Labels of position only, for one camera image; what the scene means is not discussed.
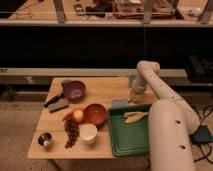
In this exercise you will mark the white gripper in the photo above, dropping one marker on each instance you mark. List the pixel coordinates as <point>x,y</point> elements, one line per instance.
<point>137,89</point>

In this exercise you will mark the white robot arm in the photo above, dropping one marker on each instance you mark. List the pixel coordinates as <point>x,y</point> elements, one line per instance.
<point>171,120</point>

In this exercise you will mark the orange bowl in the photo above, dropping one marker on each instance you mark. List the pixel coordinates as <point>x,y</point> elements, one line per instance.
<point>95,114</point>

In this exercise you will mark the purple bowl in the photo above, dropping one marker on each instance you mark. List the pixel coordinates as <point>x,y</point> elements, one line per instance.
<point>74,90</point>

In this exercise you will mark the blue cup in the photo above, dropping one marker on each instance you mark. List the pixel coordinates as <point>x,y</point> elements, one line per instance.
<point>131,79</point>

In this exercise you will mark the yellow banana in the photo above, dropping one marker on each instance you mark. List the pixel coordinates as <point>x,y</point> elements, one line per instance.
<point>132,117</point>

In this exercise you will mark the green plastic tray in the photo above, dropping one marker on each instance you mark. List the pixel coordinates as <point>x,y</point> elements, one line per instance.
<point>128,138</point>

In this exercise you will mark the white cup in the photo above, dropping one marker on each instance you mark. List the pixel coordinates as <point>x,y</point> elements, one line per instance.
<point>88,133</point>

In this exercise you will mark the orange carrot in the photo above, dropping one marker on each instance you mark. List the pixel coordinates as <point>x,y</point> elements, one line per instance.
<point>69,114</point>

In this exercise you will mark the wooden table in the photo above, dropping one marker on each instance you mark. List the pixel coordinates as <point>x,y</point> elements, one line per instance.
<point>100,90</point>

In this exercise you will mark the grey sponge block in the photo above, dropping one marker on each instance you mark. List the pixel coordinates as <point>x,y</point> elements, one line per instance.
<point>58,106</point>

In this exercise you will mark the bunch of dark grapes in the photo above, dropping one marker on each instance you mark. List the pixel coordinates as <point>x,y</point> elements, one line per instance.
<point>72,129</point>

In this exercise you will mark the black box on floor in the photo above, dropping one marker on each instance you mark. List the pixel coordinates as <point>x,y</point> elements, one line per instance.
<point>202,135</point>

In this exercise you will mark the small metal cup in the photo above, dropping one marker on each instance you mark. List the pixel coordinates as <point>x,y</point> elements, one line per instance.
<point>45,139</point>

